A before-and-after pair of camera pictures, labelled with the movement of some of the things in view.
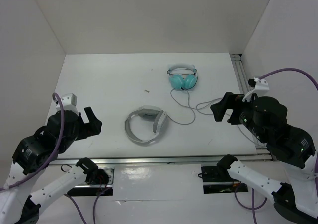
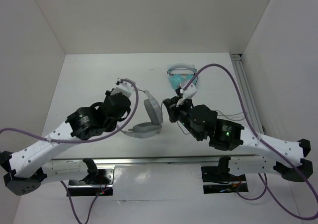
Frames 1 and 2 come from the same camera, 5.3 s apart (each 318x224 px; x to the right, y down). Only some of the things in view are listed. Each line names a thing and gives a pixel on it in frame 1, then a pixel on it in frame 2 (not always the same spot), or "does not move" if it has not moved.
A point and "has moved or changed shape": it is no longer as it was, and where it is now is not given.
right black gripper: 229,99 -> 171,105
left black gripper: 94,127 -> 108,92
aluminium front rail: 172,160 does not move
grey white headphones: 154,113 has moved or changed shape
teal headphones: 182,76 does not move
